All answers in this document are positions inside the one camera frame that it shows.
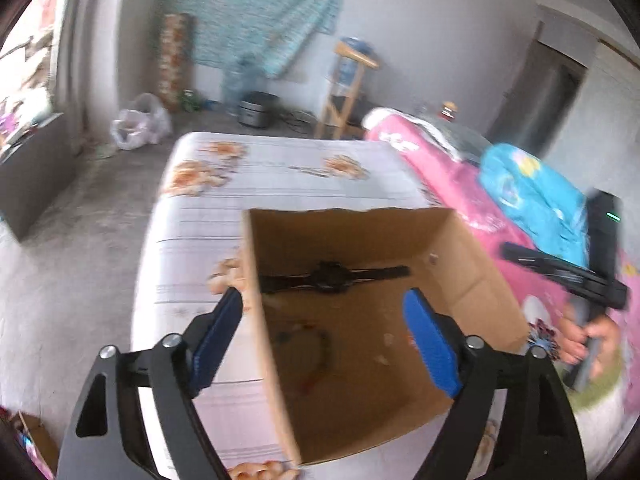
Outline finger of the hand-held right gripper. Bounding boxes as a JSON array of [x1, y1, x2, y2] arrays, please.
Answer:
[[501, 242, 593, 303]]

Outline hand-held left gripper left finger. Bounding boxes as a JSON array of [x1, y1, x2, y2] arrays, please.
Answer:
[[56, 287, 244, 480]]

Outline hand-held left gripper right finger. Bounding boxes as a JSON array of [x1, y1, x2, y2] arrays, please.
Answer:
[[402, 287, 587, 480]]

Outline brown cardboard box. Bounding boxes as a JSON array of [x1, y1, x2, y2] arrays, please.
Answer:
[[241, 206, 531, 467]]

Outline multicolour bead necklace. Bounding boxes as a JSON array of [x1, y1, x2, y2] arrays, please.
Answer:
[[272, 325, 333, 398]]

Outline black purple smartwatch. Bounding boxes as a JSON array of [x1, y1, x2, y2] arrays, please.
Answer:
[[260, 260, 412, 295]]

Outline person's right forearm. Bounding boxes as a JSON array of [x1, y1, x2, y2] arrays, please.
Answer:
[[565, 355, 640, 461]]

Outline person's right hand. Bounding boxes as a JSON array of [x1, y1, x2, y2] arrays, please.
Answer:
[[559, 310, 622, 366]]

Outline blue floral blanket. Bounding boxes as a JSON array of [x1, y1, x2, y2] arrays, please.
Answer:
[[479, 142, 601, 268]]

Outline floral vinyl tablecloth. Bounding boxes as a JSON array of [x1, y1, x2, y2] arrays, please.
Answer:
[[131, 131, 501, 480]]

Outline grey door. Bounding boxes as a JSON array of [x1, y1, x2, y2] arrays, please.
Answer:
[[487, 35, 588, 161]]

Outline grey patterned cloth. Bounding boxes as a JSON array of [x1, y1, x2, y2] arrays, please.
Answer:
[[415, 110, 496, 163]]

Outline white plastic bag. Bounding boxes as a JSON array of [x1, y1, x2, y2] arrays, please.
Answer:
[[110, 92, 174, 151]]

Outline grey rice cooker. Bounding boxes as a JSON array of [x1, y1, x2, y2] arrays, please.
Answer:
[[237, 91, 281, 129]]

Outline grey low cabinet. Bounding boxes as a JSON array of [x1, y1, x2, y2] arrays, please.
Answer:
[[0, 112, 79, 241]]

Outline large clear water jug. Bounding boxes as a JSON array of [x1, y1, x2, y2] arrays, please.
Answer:
[[222, 55, 263, 117]]

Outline blue water bottle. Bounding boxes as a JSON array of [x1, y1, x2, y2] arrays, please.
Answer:
[[332, 36, 375, 98]]

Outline wooden stand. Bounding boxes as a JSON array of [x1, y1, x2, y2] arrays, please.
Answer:
[[314, 42, 379, 141]]

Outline pile of cloths and boxes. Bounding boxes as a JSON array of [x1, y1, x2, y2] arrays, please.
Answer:
[[0, 30, 56, 146]]

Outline grey curtain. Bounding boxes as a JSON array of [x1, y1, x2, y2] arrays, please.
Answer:
[[50, 0, 123, 153]]

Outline teal floral wall cloth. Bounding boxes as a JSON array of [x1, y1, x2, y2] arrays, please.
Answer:
[[165, 0, 352, 80]]

